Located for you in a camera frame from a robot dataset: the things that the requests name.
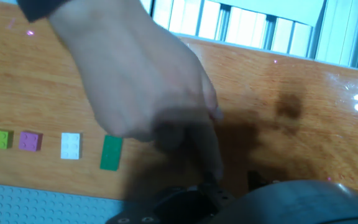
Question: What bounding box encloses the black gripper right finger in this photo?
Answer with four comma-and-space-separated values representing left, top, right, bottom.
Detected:
247, 170, 280, 190

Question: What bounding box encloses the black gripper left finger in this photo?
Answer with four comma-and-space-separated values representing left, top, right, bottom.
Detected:
104, 182, 236, 224

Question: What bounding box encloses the dark green Lego brick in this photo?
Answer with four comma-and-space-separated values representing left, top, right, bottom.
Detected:
99, 134, 124, 172

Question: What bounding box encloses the black sleeved person forearm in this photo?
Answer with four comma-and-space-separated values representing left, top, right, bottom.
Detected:
16, 0, 73, 23

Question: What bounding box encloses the white Lego brick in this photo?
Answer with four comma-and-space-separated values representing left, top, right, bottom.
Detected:
60, 132, 82, 161

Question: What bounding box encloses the grey Lego baseplate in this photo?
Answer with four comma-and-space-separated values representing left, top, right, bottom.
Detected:
0, 181, 127, 224

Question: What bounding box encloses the small magenta Lego brick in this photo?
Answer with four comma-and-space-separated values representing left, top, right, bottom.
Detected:
18, 131, 44, 152

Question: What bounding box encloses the person hand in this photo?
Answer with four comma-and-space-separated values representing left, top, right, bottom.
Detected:
47, 0, 225, 182

